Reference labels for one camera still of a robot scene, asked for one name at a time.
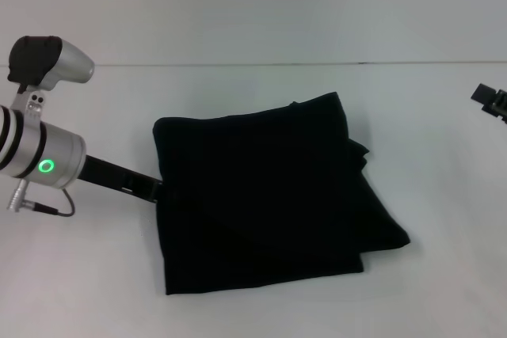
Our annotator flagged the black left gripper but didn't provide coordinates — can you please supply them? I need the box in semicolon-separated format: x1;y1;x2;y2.
76;154;165;205

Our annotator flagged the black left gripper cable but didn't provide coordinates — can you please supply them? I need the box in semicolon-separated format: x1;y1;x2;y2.
5;178;76;218

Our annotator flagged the black shirt with FREE print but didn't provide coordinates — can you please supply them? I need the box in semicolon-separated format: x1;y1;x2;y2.
152;91;411;296

